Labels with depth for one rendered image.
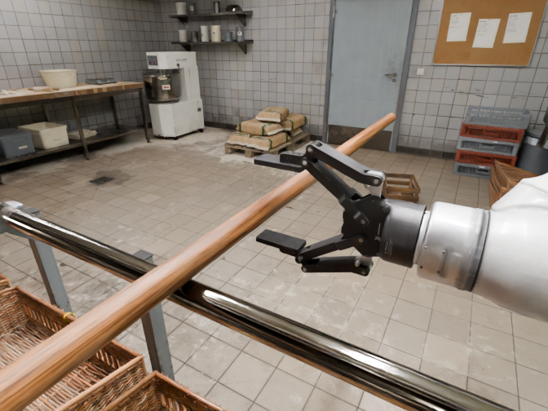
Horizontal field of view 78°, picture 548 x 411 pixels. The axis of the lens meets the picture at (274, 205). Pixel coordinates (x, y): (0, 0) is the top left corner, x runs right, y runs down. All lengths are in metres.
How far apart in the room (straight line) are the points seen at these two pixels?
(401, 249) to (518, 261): 0.10
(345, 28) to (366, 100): 1.00
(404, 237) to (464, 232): 0.06
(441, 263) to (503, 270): 0.05
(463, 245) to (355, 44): 4.94
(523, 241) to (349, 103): 4.99
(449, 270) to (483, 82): 4.71
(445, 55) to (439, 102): 0.57
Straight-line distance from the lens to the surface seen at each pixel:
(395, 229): 0.39
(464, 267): 0.39
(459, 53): 5.03
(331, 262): 0.47
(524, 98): 5.10
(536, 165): 4.69
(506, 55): 5.03
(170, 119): 5.80
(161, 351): 1.03
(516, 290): 0.39
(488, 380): 2.02
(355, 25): 5.27
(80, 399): 0.86
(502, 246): 0.39
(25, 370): 0.29
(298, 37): 5.61
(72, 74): 5.43
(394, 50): 5.12
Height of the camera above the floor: 1.40
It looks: 25 degrees down
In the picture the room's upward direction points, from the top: straight up
